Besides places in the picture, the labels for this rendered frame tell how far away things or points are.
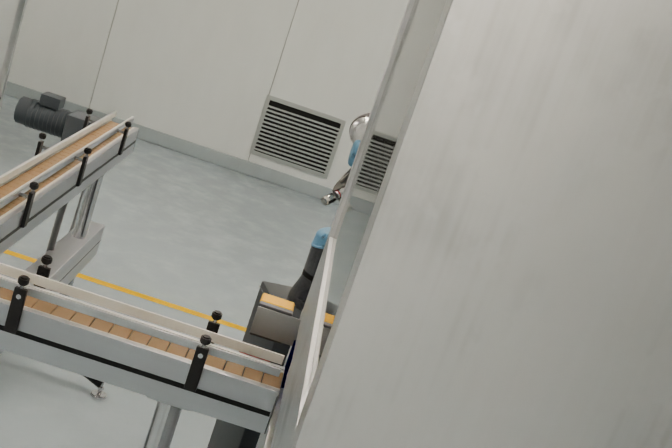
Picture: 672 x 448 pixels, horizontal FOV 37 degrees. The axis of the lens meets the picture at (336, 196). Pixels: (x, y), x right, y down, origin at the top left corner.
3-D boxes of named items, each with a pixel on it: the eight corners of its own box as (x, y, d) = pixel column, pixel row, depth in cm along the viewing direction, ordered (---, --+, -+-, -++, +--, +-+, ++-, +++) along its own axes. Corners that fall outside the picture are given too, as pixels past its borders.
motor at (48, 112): (88, 151, 346) (98, 114, 343) (9, 125, 345) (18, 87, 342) (98, 145, 358) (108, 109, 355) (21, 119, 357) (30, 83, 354)
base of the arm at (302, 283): (281, 289, 289) (292, 258, 286) (329, 299, 294) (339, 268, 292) (294, 312, 275) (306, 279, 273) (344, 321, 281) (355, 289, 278)
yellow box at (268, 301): (282, 345, 206) (292, 313, 204) (248, 334, 206) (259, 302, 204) (285, 332, 213) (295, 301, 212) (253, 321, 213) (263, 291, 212)
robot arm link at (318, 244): (303, 261, 288) (317, 217, 284) (347, 274, 289) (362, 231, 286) (303, 274, 276) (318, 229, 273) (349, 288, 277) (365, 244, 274)
